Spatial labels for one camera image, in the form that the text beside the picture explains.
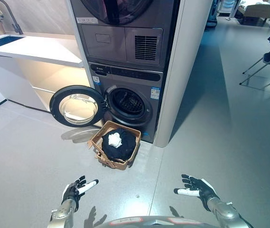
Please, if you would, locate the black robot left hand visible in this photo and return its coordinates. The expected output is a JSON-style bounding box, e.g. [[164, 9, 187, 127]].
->
[[62, 175, 100, 210]]

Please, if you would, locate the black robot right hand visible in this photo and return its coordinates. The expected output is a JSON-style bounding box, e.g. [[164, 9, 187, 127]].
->
[[174, 174, 221, 211]]

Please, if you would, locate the white cloth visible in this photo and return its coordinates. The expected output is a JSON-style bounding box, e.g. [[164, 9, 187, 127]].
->
[[107, 133, 124, 149]]

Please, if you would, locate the black clothing bundle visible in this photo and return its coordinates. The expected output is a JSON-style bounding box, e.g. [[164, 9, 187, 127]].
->
[[101, 129, 138, 162]]

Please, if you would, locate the brown woven laundry basket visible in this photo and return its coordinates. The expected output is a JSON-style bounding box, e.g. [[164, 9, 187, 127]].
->
[[88, 120, 142, 172]]

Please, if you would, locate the grey front-load washing machine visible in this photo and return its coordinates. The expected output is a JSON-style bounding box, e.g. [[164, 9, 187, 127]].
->
[[88, 61, 165, 144]]

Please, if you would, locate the blue white background machine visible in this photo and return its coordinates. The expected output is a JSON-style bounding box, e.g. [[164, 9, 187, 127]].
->
[[206, 0, 219, 27]]

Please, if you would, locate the grey robot torso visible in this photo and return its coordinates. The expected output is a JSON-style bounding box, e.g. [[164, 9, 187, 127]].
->
[[101, 215, 212, 228]]

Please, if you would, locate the round black washer door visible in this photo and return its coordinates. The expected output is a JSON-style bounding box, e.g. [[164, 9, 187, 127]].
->
[[49, 85, 106, 128]]

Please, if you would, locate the white cabinet side panel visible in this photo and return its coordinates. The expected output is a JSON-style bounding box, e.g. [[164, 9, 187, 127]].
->
[[153, 0, 213, 148]]

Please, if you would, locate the white counter cabinet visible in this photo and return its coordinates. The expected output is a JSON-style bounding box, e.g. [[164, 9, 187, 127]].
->
[[0, 34, 91, 114]]

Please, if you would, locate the grey stacked dryer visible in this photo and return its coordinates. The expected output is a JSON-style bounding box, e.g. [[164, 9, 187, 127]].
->
[[69, 0, 182, 66]]

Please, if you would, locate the dark sink basin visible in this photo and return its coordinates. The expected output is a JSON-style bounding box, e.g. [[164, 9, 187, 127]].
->
[[0, 35, 27, 47]]

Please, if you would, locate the metal arched faucet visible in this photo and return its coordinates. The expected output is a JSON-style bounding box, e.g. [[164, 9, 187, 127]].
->
[[0, 0, 24, 35]]

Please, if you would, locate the wooden bed frame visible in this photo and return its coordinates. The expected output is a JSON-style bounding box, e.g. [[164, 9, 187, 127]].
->
[[238, 4, 270, 26]]

